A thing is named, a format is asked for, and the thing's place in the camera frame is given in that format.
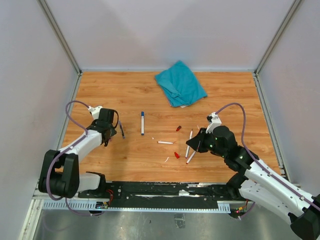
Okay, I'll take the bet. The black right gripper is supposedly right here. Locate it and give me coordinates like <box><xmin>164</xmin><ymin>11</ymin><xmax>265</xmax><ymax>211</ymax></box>
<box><xmin>187</xmin><ymin>127</ymin><xmax>227</xmax><ymax>159</ymax></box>

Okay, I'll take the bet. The purple white marker pen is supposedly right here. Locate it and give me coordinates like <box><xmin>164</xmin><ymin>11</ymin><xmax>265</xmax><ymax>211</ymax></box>
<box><xmin>184</xmin><ymin>128</ymin><xmax>194</xmax><ymax>160</ymax></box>

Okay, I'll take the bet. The blue white marker pen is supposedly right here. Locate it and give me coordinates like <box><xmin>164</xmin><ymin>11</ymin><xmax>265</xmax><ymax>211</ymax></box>
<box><xmin>140</xmin><ymin>111</ymin><xmax>145</xmax><ymax>136</ymax></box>

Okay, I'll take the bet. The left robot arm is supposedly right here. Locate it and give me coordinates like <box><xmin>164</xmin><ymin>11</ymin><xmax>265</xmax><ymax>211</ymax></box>
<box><xmin>38</xmin><ymin>106</ymin><xmax>119</xmax><ymax>200</ymax></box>

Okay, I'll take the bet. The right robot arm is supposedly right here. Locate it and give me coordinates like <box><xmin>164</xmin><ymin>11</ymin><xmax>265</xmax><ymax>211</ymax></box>
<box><xmin>186</xmin><ymin>126</ymin><xmax>320</xmax><ymax>240</ymax></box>

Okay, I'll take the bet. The white red pen diagonal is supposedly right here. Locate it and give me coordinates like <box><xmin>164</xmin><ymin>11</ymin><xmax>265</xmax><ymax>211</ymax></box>
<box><xmin>186</xmin><ymin>151</ymin><xmax>197</xmax><ymax>165</ymax></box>

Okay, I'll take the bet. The dark blue thin pen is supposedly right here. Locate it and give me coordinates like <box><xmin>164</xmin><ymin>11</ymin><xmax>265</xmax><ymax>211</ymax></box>
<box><xmin>118</xmin><ymin>120</ymin><xmax>126</xmax><ymax>139</ymax></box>

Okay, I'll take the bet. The white red pen horizontal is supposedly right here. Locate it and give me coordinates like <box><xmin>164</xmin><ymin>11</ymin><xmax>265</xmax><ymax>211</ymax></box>
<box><xmin>157</xmin><ymin>140</ymin><xmax>175</xmax><ymax>145</ymax></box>

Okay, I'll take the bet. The teal folded cloth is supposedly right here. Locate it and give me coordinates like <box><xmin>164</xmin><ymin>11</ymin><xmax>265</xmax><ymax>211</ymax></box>
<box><xmin>155</xmin><ymin>60</ymin><xmax>208</xmax><ymax>108</ymax></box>

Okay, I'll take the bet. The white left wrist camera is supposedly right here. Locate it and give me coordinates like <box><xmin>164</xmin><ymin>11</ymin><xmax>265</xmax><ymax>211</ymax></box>
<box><xmin>88</xmin><ymin>105</ymin><xmax>103</xmax><ymax>120</ymax></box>

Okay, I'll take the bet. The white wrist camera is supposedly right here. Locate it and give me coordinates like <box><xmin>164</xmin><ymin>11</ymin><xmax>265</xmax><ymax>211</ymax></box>
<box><xmin>206</xmin><ymin>112</ymin><xmax>222</xmax><ymax>134</ymax></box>
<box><xmin>88</xmin><ymin>105</ymin><xmax>103</xmax><ymax>120</ymax></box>

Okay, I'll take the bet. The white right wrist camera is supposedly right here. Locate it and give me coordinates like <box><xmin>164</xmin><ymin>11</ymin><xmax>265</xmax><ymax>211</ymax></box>
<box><xmin>206</xmin><ymin>112</ymin><xmax>222</xmax><ymax>134</ymax></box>

